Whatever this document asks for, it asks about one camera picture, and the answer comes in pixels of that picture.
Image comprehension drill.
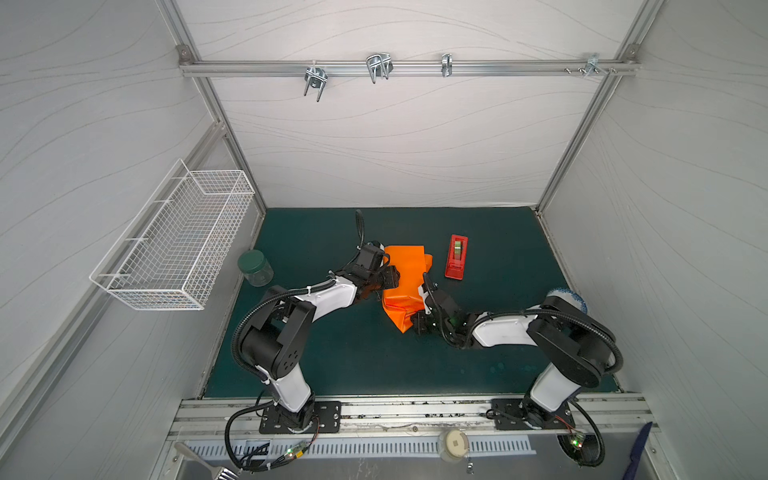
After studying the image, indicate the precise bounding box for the orange wrapping paper sheet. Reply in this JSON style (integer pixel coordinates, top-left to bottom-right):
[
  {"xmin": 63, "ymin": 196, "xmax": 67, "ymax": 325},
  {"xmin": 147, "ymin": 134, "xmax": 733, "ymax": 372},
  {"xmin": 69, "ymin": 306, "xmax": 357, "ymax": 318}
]
[{"xmin": 381, "ymin": 246, "xmax": 433, "ymax": 333}]

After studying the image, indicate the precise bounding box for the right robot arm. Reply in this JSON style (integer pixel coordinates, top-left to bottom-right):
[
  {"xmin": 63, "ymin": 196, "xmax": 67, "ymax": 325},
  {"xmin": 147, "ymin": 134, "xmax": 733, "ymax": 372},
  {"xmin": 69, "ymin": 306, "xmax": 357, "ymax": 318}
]
[{"xmin": 414, "ymin": 282, "xmax": 624, "ymax": 428}]

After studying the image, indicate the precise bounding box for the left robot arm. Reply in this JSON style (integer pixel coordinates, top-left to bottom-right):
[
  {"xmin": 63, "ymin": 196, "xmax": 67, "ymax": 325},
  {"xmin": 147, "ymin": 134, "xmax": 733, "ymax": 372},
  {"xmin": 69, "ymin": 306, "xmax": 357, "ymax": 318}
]
[{"xmin": 231, "ymin": 242, "xmax": 399, "ymax": 429}]

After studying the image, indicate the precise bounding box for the red tape dispenser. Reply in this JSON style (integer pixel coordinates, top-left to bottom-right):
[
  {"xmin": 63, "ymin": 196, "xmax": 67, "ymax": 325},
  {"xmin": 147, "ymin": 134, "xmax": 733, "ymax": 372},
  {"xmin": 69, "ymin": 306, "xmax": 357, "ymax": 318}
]
[{"xmin": 444, "ymin": 235, "xmax": 468, "ymax": 281}]

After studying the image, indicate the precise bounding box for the green table mat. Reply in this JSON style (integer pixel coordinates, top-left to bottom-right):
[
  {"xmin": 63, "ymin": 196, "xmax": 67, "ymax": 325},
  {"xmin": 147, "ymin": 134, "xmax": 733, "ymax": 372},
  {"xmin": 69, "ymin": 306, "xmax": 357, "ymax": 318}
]
[{"xmin": 203, "ymin": 206, "xmax": 619, "ymax": 400}]

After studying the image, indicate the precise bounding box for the green lidded glass jar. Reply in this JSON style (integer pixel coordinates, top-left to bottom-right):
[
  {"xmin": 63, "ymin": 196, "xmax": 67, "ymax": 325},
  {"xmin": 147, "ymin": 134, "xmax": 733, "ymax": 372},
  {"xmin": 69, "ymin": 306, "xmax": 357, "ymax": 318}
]
[{"xmin": 238, "ymin": 250, "xmax": 274, "ymax": 287}]

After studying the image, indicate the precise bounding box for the blue white ceramic bowl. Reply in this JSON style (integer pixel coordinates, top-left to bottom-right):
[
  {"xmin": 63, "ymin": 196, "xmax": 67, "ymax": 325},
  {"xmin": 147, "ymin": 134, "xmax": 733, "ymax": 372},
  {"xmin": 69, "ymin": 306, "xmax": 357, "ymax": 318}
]
[{"xmin": 547, "ymin": 288, "xmax": 588, "ymax": 314}]

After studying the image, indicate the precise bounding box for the metal U-bolt clamp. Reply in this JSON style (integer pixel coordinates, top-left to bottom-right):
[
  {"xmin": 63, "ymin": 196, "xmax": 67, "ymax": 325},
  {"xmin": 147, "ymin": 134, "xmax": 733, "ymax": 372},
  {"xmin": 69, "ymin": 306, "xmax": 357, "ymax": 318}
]
[
  {"xmin": 303, "ymin": 66, "xmax": 328, "ymax": 102},
  {"xmin": 365, "ymin": 53, "xmax": 393, "ymax": 84}
]

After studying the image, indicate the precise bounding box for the metal spatula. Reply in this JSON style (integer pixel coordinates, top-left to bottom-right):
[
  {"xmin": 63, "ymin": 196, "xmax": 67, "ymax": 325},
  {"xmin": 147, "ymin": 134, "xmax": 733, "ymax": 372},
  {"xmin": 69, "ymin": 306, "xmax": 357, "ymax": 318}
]
[{"xmin": 173, "ymin": 442, "xmax": 239, "ymax": 480}]

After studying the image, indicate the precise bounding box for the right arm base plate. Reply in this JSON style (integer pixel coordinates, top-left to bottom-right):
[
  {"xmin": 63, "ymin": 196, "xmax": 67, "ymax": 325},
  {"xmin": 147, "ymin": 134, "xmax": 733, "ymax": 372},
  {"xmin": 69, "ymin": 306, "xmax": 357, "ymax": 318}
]
[{"xmin": 485, "ymin": 398, "xmax": 575, "ymax": 431}]

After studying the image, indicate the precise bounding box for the white vented cable duct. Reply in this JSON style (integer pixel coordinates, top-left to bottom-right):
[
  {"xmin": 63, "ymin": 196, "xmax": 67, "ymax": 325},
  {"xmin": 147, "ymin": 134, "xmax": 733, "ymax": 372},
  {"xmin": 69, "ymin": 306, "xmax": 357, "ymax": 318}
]
[{"xmin": 185, "ymin": 435, "xmax": 537, "ymax": 462}]

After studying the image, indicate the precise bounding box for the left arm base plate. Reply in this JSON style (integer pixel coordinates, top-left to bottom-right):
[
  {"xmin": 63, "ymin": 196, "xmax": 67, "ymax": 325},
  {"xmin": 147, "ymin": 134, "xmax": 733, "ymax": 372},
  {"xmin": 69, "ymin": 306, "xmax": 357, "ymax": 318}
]
[{"xmin": 259, "ymin": 397, "xmax": 341, "ymax": 434}]

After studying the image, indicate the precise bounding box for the white wire basket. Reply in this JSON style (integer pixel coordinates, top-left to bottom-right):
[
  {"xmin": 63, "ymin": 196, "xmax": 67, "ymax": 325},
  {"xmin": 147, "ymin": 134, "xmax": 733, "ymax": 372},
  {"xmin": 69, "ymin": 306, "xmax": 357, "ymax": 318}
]
[{"xmin": 89, "ymin": 159, "xmax": 254, "ymax": 311}]

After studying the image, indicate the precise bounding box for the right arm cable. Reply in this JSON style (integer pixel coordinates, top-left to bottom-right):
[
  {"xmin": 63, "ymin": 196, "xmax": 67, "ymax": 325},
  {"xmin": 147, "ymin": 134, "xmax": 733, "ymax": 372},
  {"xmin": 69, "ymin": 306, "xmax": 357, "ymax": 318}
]
[{"xmin": 556, "ymin": 397, "xmax": 607, "ymax": 468}]

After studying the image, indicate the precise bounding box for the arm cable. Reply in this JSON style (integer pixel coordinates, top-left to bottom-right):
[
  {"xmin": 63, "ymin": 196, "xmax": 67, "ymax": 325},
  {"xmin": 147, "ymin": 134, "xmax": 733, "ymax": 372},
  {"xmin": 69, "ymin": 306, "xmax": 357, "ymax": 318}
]
[
  {"xmin": 223, "ymin": 403, "xmax": 322, "ymax": 474},
  {"xmin": 556, "ymin": 397, "xmax": 607, "ymax": 468}
]

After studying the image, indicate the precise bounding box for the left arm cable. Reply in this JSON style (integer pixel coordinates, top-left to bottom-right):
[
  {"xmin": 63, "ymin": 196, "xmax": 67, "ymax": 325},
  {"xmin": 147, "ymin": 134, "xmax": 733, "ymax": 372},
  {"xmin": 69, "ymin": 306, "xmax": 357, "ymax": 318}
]
[{"xmin": 223, "ymin": 403, "xmax": 322, "ymax": 474}]

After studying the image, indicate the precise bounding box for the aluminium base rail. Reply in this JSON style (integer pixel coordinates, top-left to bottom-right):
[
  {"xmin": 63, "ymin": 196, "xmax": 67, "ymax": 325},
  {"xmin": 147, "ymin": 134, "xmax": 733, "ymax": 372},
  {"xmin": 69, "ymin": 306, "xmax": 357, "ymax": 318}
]
[{"xmin": 167, "ymin": 393, "xmax": 656, "ymax": 440}]

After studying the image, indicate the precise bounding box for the blue handled tool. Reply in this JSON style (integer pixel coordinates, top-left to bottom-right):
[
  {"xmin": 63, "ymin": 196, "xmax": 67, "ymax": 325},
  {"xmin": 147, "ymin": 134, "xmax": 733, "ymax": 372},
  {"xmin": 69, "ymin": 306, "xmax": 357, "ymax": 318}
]
[{"xmin": 622, "ymin": 422, "xmax": 653, "ymax": 480}]

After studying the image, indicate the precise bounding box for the aluminium crossbar rail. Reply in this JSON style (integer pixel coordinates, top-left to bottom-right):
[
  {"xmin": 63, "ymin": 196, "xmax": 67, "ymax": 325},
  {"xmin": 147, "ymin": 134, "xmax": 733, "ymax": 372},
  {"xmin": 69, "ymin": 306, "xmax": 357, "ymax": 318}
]
[{"xmin": 180, "ymin": 57, "xmax": 641, "ymax": 78}]

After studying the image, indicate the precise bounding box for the metal bracket with bolts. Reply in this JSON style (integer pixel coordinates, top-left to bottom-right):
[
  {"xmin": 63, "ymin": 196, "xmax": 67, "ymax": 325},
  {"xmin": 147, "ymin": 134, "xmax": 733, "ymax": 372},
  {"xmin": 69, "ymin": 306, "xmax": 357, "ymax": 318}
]
[{"xmin": 564, "ymin": 53, "xmax": 617, "ymax": 78}]

